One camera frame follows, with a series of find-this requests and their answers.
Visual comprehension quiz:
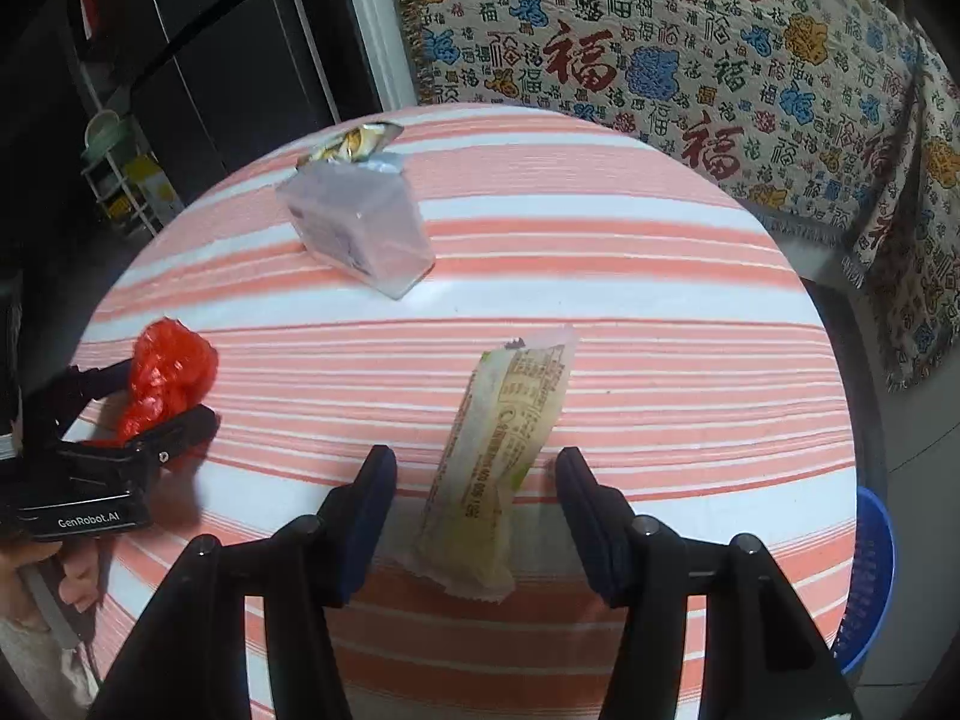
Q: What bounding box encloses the long beige food wrapper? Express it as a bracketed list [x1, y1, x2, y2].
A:
[390, 324, 578, 605]

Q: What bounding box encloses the blue plastic basket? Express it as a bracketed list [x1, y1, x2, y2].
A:
[829, 485, 899, 676]

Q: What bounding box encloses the yellow and white box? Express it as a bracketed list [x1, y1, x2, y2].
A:
[124, 154, 185, 215]

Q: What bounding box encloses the white shelf rack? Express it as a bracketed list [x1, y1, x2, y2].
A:
[79, 109, 185, 239]

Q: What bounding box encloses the person's left hand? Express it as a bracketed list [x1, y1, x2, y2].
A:
[0, 538, 103, 627]

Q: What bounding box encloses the printed blanket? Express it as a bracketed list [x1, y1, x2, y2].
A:
[379, 0, 960, 392]

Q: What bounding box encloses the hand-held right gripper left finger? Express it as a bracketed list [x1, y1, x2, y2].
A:
[105, 445, 398, 720]

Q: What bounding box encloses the pink striped tablecloth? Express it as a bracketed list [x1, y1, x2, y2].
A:
[60, 103, 860, 720]

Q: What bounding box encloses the pale green basin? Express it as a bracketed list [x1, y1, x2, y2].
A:
[81, 109, 125, 160]

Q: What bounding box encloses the yellow foil snack wrapper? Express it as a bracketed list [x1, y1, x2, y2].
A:
[296, 121, 406, 166]

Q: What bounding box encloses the person's pale clothing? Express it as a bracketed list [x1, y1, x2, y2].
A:
[0, 615, 102, 713]

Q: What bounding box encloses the clear plastic box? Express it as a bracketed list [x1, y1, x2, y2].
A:
[274, 157, 436, 301]

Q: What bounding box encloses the dark refrigerator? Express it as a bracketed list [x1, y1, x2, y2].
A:
[67, 0, 380, 188]

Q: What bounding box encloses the red plastic bag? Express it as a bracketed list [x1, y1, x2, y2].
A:
[114, 317, 220, 445]

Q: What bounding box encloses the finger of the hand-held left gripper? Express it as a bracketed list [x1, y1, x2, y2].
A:
[22, 360, 137, 437]
[112, 403, 221, 481]

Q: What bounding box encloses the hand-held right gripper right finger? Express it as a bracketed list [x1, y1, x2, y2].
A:
[555, 446, 856, 720]

